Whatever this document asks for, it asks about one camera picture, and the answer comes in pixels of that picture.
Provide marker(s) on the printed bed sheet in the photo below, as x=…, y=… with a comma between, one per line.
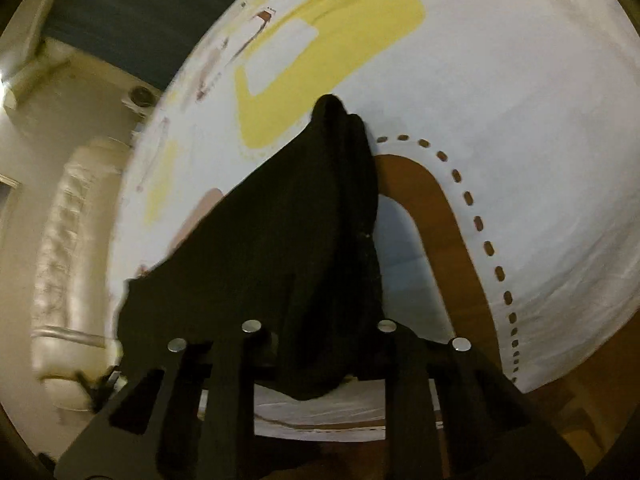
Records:
x=500, y=110

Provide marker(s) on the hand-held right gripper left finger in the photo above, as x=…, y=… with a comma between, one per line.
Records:
x=234, y=362

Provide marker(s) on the small round dark object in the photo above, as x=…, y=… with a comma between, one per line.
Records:
x=141, y=95

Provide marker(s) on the dark curtain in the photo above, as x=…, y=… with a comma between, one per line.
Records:
x=125, y=10

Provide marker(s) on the white tufted sofa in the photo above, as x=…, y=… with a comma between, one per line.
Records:
x=75, y=240

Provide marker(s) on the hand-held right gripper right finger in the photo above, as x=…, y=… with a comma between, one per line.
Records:
x=406, y=362

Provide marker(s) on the black pants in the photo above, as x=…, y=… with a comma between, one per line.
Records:
x=280, y=240

